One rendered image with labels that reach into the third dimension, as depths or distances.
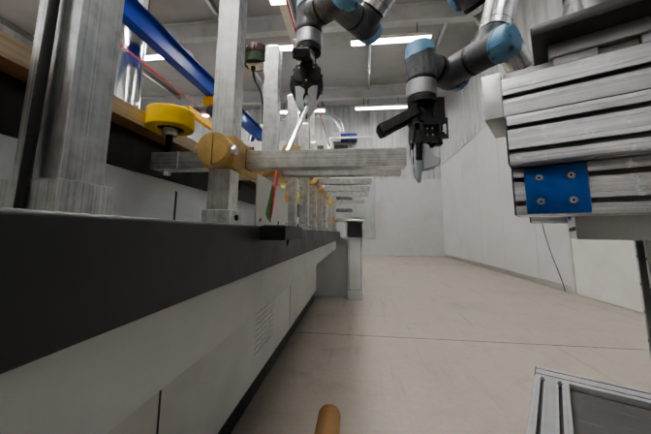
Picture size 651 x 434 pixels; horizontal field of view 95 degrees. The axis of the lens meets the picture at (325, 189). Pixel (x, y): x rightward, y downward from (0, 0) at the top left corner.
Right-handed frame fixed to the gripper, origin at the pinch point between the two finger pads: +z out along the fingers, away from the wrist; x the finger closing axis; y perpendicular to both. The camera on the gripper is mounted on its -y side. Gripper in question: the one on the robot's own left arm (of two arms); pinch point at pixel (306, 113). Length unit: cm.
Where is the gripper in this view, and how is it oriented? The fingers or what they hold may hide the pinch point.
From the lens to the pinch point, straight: 82.7
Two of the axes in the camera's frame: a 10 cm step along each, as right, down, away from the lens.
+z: -0.1, 9.9, -1.4
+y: 1.0, 1.4, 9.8
